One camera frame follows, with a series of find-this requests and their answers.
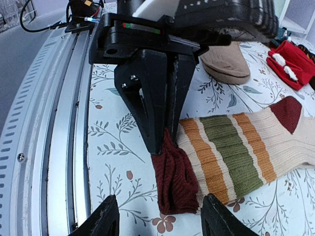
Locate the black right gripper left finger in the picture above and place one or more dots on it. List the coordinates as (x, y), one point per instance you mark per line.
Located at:
(104, 221)

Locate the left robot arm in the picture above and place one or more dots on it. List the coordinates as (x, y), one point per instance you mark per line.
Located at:
(243, 20)

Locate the brown tan sock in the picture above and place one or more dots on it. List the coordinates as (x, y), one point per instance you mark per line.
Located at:
(226, 64)

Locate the red santa sock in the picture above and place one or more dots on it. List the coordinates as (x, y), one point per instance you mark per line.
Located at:
(291, 65)

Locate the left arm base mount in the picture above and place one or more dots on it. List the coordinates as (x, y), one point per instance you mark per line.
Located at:
(81, 15)

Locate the aluminium front rail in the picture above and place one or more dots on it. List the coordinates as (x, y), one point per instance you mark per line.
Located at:
(44, 180)

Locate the beige striped sock pair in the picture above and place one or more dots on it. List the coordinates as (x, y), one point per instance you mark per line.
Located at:
(231, 155)

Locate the dark green sock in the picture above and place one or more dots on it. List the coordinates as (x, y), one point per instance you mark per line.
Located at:
(283, 35)

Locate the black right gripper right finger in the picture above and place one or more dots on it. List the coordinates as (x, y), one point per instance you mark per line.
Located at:
(217, 220)

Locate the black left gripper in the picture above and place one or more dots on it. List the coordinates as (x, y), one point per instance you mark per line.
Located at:
(152, 86)

